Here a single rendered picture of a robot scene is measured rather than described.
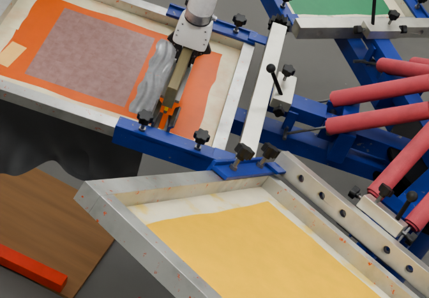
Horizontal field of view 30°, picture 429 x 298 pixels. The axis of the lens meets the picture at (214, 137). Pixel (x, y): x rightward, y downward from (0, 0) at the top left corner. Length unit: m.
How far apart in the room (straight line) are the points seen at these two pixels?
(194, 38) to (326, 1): 0.84
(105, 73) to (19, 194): 0.99
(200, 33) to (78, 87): 0.38
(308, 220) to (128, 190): 0.67
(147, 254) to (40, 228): 1.92
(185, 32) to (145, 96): 0.23
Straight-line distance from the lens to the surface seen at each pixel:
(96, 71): 2.39
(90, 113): 2.22
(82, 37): 2.50
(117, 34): 2.54
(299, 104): 2.37
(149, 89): 2.37
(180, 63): 2.27
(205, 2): 2.18
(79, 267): 3.07
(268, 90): 2.37
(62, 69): 2.38
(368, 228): 1.97
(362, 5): 3.05
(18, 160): 2.55
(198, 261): 1.40
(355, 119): 2.30
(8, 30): 2.49
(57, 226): 3.17
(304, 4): 2.93
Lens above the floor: 2.56
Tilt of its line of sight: 44 degrees down
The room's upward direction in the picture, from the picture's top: 20 degrees clockwise
